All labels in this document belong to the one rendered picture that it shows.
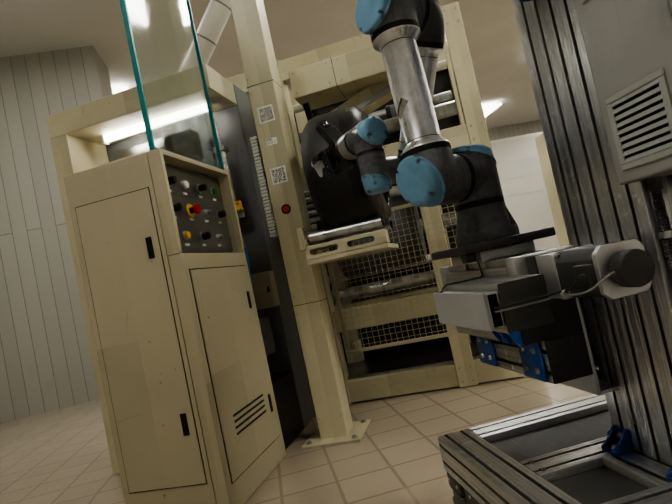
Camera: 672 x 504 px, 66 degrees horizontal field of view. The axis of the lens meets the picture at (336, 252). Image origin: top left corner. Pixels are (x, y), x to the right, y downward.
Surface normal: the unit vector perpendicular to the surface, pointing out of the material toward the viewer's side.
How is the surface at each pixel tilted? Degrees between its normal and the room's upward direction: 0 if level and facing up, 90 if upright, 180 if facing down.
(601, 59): 90
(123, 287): 90
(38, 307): 90
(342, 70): 90
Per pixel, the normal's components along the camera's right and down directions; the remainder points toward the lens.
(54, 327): 0.15, -0.07
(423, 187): -0.78, 0.28
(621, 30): -0.97, 0.20
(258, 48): -0.23, 0.00
